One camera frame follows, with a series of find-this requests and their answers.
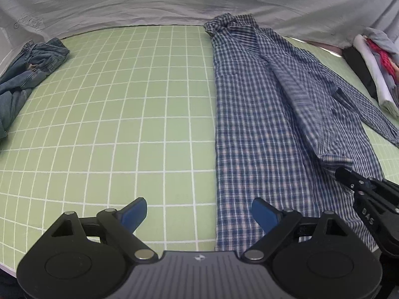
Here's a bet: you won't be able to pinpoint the grey carrot print sheet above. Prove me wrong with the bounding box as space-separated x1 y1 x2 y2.
0 0 399 78

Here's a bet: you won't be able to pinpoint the green grid mat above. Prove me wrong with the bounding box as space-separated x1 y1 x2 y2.
0 25 399 275

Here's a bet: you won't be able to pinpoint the blue plaid shirt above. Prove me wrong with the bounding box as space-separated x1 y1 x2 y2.
204 13 399 253

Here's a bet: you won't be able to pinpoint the white folded cloth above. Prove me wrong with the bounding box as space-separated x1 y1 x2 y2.
353 34 399 115

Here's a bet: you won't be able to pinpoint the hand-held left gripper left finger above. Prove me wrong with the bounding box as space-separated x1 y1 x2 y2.
49 197 158 261

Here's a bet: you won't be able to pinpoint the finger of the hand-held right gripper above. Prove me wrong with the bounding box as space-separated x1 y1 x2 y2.
334 167 372 194

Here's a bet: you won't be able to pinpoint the blue denim jeans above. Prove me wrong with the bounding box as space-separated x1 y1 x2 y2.
0 37 70 141

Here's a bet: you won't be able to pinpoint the grey folded garment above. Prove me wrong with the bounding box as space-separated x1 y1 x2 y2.
362 27 399 54

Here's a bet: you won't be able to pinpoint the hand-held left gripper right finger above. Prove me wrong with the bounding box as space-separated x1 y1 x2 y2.
243 197 350 261

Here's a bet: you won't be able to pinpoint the red garment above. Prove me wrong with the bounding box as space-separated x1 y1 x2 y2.
366 38 399 76

